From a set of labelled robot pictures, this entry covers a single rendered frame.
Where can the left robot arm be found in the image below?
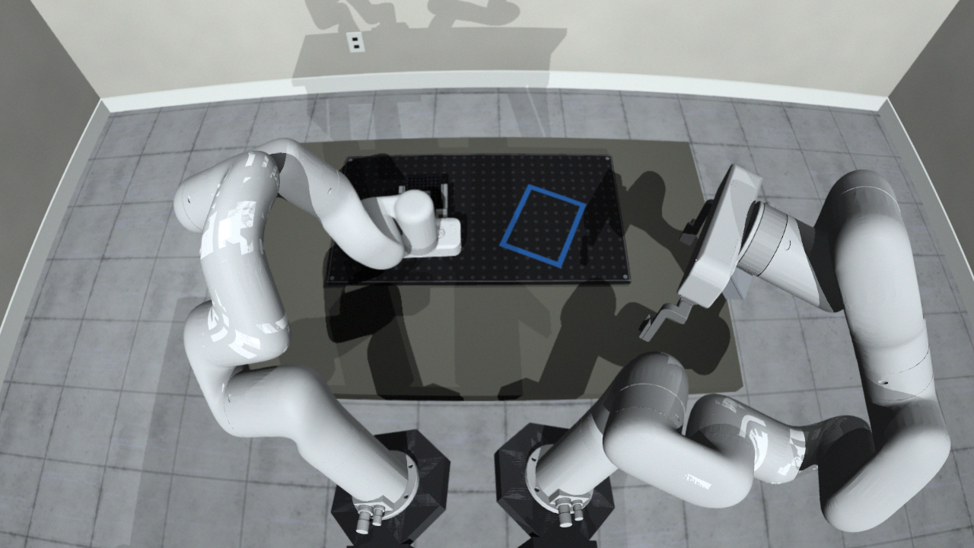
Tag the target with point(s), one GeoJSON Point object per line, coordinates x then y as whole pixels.
{"type": "Point", "coordinates": [245, 321]}

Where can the blue tape outline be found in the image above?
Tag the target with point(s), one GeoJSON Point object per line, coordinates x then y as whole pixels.
{"type": "Point", "coordinates": [569, 238]}

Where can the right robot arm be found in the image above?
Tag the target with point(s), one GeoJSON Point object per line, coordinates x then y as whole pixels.
{"type": "Point", "coordinates": [712, 465]}

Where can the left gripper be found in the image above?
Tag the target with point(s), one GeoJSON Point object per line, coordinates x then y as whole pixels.
{"type": "Point", "coordinates": [449, 232]}

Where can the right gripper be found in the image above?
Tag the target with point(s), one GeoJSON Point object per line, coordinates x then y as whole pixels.
{"type": "Point", "coordinates": [719, 248]}

